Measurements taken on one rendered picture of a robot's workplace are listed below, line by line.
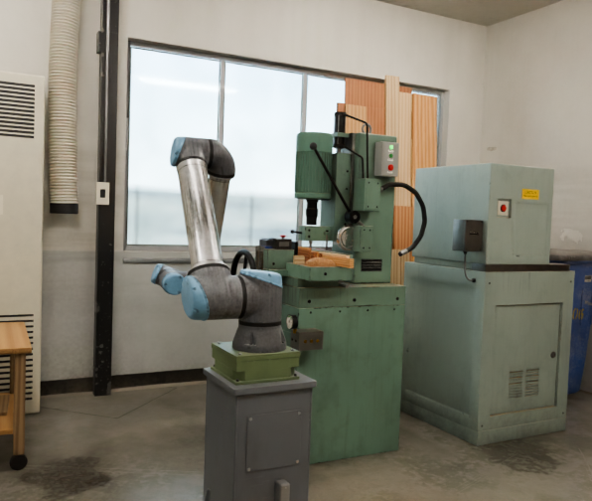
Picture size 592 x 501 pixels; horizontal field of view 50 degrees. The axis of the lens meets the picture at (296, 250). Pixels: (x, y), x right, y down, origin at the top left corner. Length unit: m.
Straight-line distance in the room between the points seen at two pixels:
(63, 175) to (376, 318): 1.90
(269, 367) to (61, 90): 2.20
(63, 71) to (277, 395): 2.34
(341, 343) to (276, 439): 0.84
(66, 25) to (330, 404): 2.47
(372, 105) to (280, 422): 3.00
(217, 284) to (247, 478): 0.65
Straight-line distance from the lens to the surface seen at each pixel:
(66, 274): 3.96
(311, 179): 2.95
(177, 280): 2.66
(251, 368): 2.15
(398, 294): 3.06
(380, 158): 3.04
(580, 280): 4.33
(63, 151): 3.77
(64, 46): 3.86
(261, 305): 2.16
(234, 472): 2.19
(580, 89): 4.87
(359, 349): 2.98
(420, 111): 4.91
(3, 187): 3.62
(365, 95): 4.70
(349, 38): 4.78
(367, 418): 3.10
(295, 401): 2.21
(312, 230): 2.99
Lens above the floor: 1.11
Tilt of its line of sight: 3 degrees down
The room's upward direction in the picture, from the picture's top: 2 degrees clockwise
